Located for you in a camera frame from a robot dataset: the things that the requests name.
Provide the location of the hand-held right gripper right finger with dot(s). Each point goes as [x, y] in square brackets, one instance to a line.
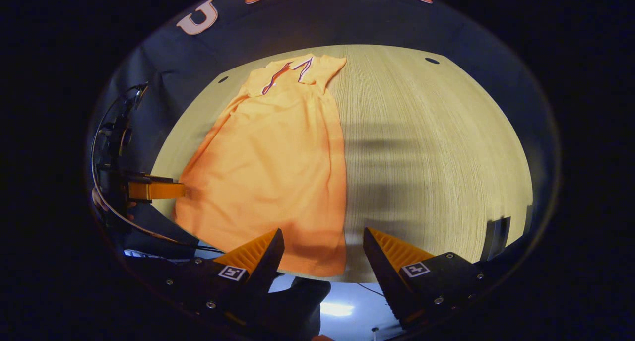
[382, 271]

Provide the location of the orange T-shirt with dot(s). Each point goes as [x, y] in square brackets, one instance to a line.
[273, 157]

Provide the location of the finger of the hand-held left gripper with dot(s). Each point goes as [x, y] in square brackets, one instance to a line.
[156, 189]

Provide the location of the black rectangular object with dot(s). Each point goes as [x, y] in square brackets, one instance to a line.
[496, 239]

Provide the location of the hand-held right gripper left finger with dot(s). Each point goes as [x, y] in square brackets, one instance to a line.
[270, 261]

